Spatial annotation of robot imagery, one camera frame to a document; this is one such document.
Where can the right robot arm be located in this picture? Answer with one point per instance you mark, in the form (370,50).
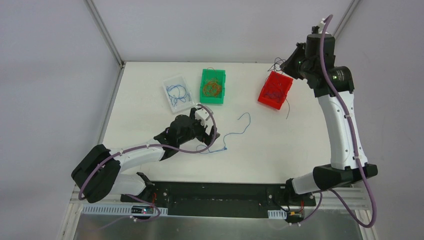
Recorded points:
(334,89)

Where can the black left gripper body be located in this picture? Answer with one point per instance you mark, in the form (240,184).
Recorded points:
(201,129)

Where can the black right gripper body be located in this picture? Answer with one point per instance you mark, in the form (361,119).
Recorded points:
(294,62)

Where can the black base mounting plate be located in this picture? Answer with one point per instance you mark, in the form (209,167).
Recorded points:
(231,200)

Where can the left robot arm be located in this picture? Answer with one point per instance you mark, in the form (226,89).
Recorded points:
(101,171)

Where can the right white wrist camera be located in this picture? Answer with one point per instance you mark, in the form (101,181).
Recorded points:
(318,29)

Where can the green plastic bin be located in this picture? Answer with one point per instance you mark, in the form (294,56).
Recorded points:
(212,86)

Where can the red plastic bin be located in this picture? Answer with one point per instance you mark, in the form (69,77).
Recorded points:
(275,90)

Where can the white plastic bin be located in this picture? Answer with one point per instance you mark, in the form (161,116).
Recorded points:
(178,93)

